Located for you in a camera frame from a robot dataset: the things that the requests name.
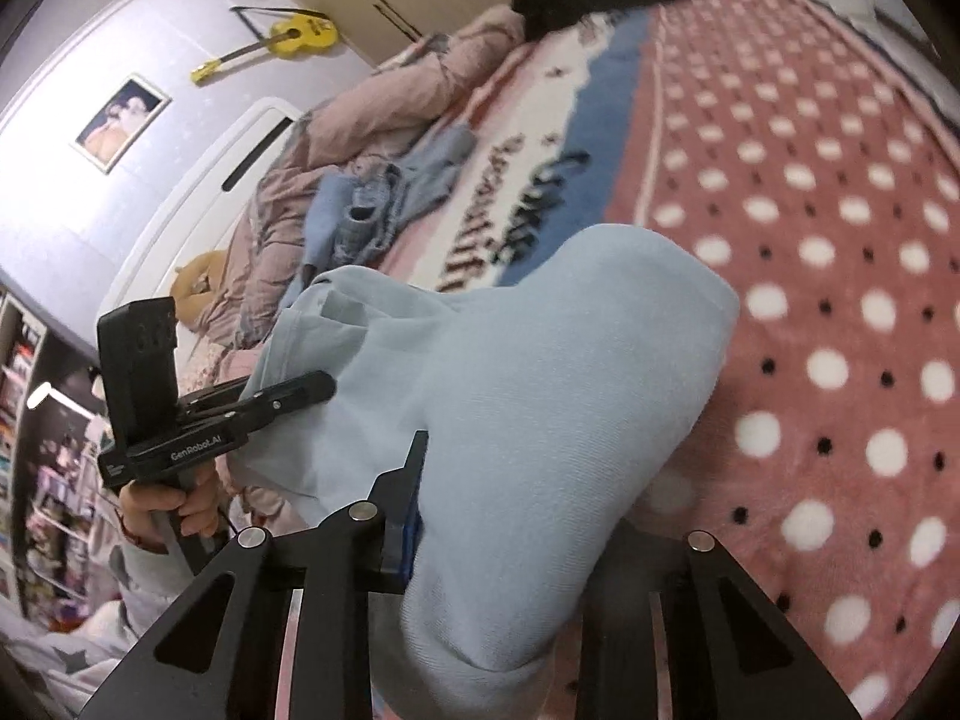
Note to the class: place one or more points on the light blue cloth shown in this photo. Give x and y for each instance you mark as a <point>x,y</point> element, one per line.
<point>326,225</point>

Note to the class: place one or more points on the cluttered bookshelf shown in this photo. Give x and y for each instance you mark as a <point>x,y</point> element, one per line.
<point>52,525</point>

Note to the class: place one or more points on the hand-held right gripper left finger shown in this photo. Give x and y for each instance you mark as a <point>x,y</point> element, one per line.
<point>397,510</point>

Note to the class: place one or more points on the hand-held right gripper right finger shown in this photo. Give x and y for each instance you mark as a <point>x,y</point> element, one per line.
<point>701,585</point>

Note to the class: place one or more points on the pink polka dot blanket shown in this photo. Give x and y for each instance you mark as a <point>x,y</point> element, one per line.
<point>825,277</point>

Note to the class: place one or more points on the light blue sweatshirt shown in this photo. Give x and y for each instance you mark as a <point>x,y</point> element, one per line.
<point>525,390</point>

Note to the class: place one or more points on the framed wall picture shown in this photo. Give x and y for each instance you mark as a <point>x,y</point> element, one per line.
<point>120,124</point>

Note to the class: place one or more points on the person's left hand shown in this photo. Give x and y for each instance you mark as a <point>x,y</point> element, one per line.
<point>142,510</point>

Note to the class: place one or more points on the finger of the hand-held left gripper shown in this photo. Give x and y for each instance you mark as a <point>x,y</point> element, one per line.
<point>214,399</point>
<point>292,394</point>

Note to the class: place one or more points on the blue denim jeans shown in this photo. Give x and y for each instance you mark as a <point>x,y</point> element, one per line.
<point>405,180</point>

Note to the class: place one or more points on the white bed headboard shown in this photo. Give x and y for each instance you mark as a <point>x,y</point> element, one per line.
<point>225,150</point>

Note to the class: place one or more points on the pink duvet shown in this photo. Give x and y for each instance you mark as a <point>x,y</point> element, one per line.
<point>360,120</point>

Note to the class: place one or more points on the white star print cloth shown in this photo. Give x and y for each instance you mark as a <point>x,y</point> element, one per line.
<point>52,660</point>

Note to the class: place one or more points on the person's left forearm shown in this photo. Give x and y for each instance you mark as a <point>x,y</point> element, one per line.
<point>150,577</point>

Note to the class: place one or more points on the yellow plush toy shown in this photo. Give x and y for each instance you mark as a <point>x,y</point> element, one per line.
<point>196,281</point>

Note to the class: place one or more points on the white lamp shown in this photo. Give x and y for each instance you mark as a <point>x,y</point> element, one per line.
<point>39,395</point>

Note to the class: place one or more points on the yellow guitar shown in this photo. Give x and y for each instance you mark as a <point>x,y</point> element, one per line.
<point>304,34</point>

